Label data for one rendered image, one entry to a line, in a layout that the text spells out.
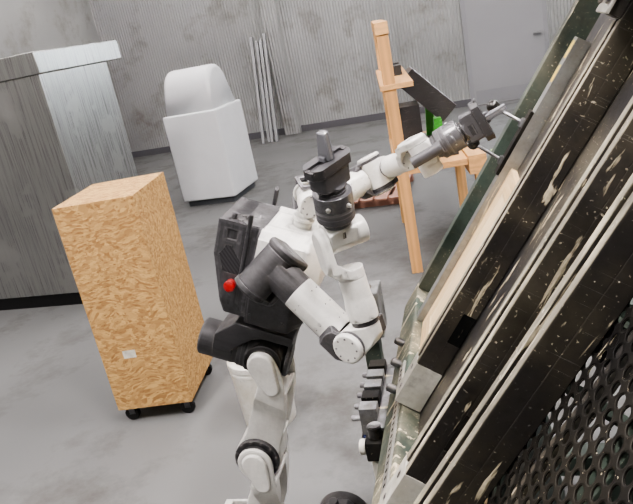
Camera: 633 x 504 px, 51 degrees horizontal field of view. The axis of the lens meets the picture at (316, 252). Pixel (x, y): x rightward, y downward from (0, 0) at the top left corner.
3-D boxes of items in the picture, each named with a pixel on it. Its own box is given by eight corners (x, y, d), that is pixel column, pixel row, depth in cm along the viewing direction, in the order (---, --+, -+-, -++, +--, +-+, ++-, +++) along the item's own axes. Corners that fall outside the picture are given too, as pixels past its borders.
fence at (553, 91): (428, 317, 218) (417, 312, 218) (588, 42, 179) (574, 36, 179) (427, 324, 213) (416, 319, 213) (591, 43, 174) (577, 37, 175)
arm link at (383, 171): (423, 171, 204) (393, 181, 221) (408, 141, 202) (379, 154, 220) (396, 187, 200) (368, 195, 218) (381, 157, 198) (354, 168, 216)
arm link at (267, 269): (274, 313, 159) (234, 275, 161) (282, 311, 168) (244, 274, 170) (306, 278, 158) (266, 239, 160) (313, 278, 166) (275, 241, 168)
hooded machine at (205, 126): (212, 189, 905) (182, 67, 852) (260, 183, 882) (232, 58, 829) (185, 207, 831) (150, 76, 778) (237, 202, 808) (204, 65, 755)
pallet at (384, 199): (402, 206, 654) (400, 197, 651) (330, 214, 679) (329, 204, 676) (418, 176, 754) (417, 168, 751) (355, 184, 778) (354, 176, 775)
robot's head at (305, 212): (296, 224, 175) (303, 193, 172) (289, 209, 184) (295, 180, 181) (320, 226, 177) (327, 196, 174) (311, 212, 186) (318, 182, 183)
